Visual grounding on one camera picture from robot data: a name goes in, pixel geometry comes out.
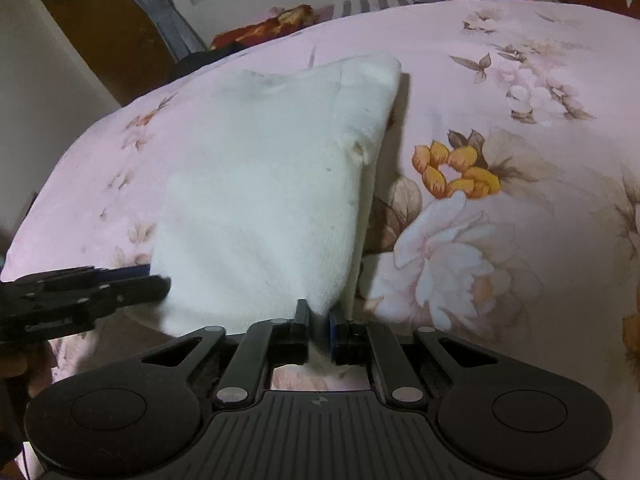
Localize grey striped cloth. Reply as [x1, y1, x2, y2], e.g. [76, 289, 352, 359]
[331, 0, 417, 18]

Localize black cloth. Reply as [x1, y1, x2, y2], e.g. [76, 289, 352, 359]
[174, 48, 242, 79]

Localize red patterned cloth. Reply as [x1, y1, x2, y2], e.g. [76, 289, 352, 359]
[210, 4, 334, 52]

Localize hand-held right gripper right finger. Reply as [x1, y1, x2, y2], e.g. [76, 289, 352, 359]
[328, 306, 502, 405]

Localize person's left hand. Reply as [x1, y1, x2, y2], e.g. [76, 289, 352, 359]
[0, 342, 56, 400]

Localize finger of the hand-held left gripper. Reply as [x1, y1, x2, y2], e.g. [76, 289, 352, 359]
[75, 274, 172, 320]
[19, 264, 152, 292]

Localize pink floral bedsheet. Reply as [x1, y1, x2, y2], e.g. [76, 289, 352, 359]
[0, 0, 640, 411]

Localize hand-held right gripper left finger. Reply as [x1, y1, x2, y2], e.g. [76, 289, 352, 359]
[141, 298, 312, 409]

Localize wooden door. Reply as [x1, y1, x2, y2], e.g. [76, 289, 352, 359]
[27, 0, 177, 107]

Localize grey curtain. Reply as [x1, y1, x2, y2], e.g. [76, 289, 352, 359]
[102, 0, 207, 62]

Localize white cloth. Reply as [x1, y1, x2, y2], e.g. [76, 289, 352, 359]
[124, 53, 404, 392]

